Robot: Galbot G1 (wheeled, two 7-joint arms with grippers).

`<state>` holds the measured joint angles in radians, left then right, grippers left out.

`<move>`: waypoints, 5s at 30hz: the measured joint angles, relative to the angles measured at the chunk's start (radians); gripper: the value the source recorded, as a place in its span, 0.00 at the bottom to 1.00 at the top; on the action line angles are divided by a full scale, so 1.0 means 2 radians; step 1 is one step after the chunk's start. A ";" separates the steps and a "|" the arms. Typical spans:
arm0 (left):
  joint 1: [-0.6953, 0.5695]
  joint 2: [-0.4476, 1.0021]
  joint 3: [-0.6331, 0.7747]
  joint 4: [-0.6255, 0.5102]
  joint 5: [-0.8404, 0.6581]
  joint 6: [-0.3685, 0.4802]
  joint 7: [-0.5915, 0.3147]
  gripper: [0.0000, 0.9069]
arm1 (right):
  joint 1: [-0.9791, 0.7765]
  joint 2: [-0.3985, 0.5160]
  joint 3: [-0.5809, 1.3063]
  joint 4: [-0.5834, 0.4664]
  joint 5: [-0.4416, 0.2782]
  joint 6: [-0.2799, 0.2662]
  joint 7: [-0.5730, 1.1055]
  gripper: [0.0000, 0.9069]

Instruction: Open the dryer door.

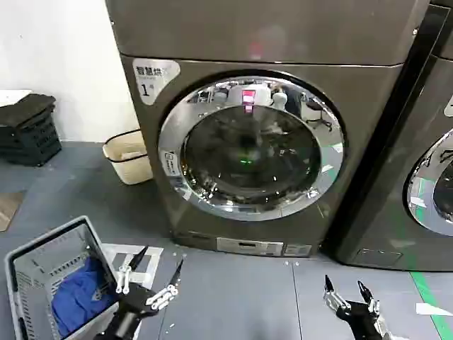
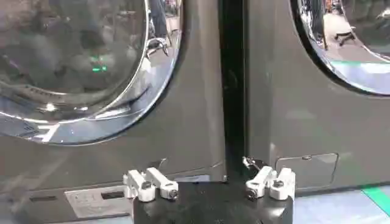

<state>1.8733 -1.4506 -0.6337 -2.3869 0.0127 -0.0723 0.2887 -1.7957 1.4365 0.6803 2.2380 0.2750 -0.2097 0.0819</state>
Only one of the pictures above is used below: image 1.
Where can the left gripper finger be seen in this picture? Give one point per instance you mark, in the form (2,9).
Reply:
(164,295)
(124,280)

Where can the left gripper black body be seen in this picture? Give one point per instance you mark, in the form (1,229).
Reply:
(132,302)

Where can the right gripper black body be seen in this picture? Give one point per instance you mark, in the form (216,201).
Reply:
(361,320)

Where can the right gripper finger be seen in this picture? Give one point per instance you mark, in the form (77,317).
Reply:
(334,299)
(371,304)

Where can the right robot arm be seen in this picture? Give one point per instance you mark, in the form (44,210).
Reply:
(386,329)

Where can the white grey floor marker sheet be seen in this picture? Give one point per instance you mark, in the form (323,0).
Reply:
(120,251)

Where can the blue cloth garment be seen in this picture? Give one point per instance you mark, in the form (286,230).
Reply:
(81,294)

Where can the green floor tape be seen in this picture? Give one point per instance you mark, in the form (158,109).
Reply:
(430,301)

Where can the white paper scrap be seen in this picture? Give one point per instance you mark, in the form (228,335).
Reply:
(431,309)

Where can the small grey warning label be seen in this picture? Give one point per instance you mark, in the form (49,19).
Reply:
(298,250)

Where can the grey plastic laundry basket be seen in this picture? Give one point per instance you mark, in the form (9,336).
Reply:
(42,248)

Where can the silver rating plate label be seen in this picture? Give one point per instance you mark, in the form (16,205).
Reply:
(247,246)

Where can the beige plastic waste bin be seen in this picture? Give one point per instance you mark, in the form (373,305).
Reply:
(129,166)

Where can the small white door label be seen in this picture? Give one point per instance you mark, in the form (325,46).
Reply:
(169,163)

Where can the round chrome glass dryer door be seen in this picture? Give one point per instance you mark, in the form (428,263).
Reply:
(421,184)
(170,141)

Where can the brown floor mat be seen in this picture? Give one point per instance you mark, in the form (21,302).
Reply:
(8,209)

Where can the grey front-load dryer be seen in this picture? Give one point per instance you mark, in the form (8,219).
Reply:
(385,159)

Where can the black stacked plastic crates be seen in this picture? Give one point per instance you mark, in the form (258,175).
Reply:
(28,131)

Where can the white number one sticker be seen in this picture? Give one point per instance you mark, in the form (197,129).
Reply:
(150,78)

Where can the grey front-load dryer numbered one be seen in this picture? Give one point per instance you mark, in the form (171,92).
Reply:
(219,32)

